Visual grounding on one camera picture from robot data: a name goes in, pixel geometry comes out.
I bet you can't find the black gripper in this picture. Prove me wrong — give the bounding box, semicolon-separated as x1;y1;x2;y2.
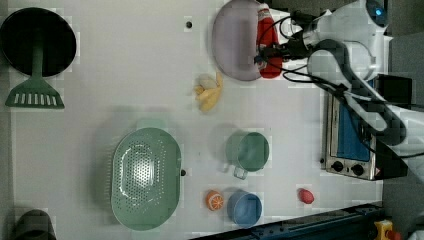
257;39;310;60

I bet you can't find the red plush ketchup bottle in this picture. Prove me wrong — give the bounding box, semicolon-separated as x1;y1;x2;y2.
254;3;283;79

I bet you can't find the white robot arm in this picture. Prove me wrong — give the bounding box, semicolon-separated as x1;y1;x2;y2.
255;0;423;179

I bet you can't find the round grey plate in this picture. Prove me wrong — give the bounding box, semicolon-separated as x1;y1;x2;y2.
211;0;260;81

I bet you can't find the peeled plush banana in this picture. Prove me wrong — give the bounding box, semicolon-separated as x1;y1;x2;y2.
194;71;223;113

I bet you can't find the green mug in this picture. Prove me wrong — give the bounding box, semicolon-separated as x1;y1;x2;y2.
225;130;270;180

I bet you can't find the silver black toaster oven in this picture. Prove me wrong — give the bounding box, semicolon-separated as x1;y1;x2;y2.
324;73;413;182

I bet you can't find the red plush tomato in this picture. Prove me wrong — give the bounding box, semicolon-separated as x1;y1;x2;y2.
298;188;315;204

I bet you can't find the plush orange slice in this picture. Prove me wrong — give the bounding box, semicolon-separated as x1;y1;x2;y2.
205;190;224;211

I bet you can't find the blue cup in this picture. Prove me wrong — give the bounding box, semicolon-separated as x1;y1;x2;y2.
227;190;262;228

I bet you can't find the green perforated colander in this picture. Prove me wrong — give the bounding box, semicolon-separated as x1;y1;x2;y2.
111;119;182;231

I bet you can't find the green slotted spatula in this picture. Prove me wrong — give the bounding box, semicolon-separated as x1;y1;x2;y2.
5;34;65;109

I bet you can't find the black round pan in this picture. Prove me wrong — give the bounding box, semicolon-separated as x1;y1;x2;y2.
1;7;77;77

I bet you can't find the dark grey cylinder object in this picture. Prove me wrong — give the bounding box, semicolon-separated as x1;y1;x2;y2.
12;209;57;240

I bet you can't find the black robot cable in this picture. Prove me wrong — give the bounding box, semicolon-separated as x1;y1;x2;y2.
256;14;424;159

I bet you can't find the dark blue table rail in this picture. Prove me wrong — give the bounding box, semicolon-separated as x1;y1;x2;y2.
191;204;385;240

